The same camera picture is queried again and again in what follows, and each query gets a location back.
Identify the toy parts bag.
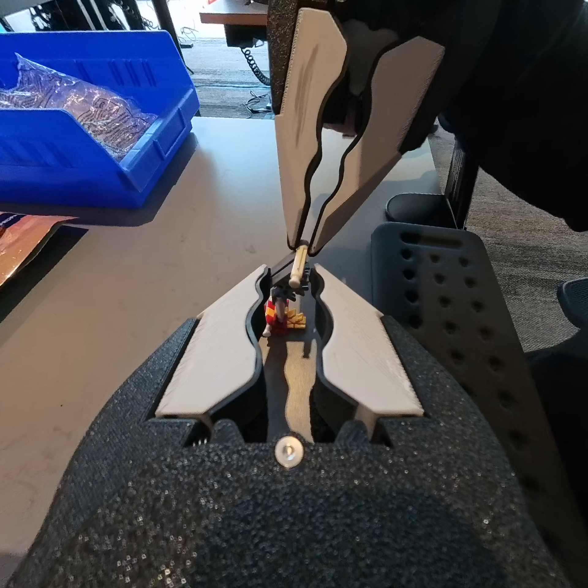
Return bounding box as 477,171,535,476
0,211,79,288

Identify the wooden background table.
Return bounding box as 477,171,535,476
200,0,272,49

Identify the white toy rod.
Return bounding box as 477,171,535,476
290,245,310,285

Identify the black mesh chair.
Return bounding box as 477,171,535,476
557,277,588,332

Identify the clear plastic bag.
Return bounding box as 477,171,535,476
0,53,159,161

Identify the black coiled cable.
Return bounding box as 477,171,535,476
242,45,272,85

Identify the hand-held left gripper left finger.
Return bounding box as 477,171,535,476
155,264,273,430

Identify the black office chair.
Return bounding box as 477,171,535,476
385,135,481,230

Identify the grey red yellow toy assembly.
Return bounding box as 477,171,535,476
264,254,314,341

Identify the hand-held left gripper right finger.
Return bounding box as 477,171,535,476
311,263,424,437

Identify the black metal pole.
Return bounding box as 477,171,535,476
152,0,196,76

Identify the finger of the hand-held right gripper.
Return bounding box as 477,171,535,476
307,36,446,256
274,8,349,250

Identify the blue plastic bin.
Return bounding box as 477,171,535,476
0,30,200,209

